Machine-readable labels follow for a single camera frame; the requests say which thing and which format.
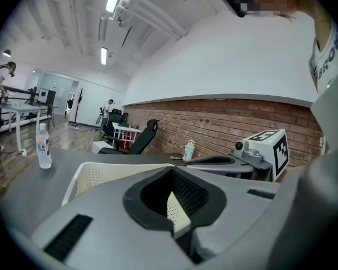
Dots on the white work table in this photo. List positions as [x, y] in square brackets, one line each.
[22, 107]

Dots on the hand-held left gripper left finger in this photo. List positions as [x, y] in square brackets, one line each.
[101, 221]

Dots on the black head-worn camera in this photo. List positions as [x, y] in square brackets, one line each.
[233, 4]

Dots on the small white side table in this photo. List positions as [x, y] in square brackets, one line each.
[126, 127]

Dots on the black coat rack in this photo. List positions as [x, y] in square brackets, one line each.
[78, 105]

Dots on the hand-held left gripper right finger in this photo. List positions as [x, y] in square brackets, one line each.
[242, 215]

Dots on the dark grey table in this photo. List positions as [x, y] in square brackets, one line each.
[25, 184]

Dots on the person's white printed shirt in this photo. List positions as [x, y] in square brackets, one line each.
[332, 63]

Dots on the white floor cabinet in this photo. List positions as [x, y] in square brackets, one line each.
[101, 146]

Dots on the black monitor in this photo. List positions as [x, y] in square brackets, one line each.
[49, 97]

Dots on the white power strip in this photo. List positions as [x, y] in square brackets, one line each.
[22, 152]

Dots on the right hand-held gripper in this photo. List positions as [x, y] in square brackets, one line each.
[280, 153]

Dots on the black metal railing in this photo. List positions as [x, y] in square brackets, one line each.
[17, 90]

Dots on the clear plastic water bottle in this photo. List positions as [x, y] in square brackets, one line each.
[43, 150]

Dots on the black office chair with headrest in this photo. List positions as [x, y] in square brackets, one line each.
[141, 142]

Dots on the cream perforated plastic basket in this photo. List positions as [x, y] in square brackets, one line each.
[101, 176]

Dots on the black pendant lamp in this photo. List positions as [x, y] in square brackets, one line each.
[7, 53]

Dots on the white ceiling pipes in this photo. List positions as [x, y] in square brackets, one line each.
[152, 15]

